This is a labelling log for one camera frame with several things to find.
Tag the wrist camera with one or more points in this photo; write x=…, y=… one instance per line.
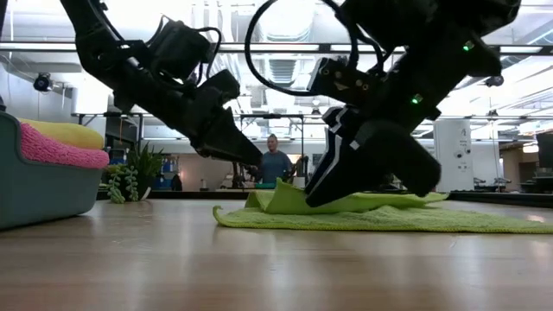
x=220, y=88
x=345, y=80

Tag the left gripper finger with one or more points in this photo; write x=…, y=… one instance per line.
x=229, y=144

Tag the pink microfiber towel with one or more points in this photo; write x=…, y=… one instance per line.
x=56, y=149

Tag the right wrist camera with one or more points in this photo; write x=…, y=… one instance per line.
x=345, y=80

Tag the black background shelf rack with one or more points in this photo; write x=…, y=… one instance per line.
x=129, y=129

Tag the black ceiling spotlight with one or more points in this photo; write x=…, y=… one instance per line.
x=42, y=82
x=494, y=80

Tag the black aluminium table frame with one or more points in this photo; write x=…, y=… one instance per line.
x=194, y=194

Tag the black background robot frame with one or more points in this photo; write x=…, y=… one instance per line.
x=272, y=116

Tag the person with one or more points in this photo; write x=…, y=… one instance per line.
x=274, y=164

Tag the silver ventilation duct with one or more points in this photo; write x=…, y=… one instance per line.
x=283, y=71

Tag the white building column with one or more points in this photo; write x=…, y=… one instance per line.
x=453, y=151

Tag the teal plastic bin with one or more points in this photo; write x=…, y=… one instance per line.
x=43, y=194

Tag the small potted plant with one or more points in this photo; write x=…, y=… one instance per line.
x=138, y=168

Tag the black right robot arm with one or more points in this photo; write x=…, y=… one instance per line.
x=432, y=26

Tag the lime green microfiber towel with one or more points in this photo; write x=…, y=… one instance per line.
x=389, y=218

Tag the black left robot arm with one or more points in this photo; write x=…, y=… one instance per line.
x=108, y=52

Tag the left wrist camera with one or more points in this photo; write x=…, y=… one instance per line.
x=220, y=88

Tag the black computer monitor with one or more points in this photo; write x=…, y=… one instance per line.
x=545, y=149

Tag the yellow microfiber towel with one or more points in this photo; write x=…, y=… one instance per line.
x=69, y=131

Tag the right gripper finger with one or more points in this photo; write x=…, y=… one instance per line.
x=332, y=164
x=402, y=160

